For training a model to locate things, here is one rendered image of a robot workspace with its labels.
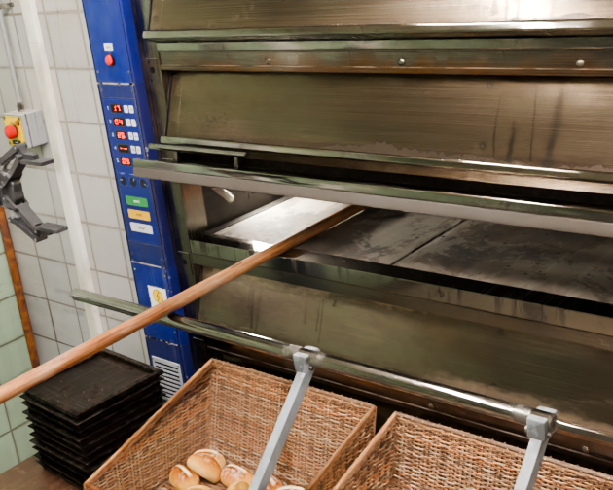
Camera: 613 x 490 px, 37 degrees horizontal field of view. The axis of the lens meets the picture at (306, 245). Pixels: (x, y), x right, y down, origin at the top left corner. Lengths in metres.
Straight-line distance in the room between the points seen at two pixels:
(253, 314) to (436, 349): 0.55
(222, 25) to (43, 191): 1.01
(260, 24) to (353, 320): 0.71
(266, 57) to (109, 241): 0.88
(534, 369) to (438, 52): 0.67
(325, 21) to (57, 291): 1.48
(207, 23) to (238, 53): 0.10
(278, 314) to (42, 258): 1.01
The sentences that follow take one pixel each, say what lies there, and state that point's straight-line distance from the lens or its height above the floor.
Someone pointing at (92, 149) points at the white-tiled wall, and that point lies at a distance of 2.63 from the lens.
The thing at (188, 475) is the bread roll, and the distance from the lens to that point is 2.42.
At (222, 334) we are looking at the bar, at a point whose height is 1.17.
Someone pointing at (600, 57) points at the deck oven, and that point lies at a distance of 1.66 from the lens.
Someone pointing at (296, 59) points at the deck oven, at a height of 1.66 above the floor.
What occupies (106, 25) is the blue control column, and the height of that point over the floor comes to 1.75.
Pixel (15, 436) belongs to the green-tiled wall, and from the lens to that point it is 3.36.
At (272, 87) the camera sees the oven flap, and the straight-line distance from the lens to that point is 2.10.
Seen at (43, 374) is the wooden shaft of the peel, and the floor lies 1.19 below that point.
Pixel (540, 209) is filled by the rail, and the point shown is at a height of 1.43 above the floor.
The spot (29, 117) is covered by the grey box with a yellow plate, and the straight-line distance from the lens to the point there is 2.76.
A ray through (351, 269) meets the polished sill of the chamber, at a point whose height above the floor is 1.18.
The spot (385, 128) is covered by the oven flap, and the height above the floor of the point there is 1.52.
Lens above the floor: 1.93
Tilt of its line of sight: 19 degrees down
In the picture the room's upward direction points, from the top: 7 degrees counter-clockwise
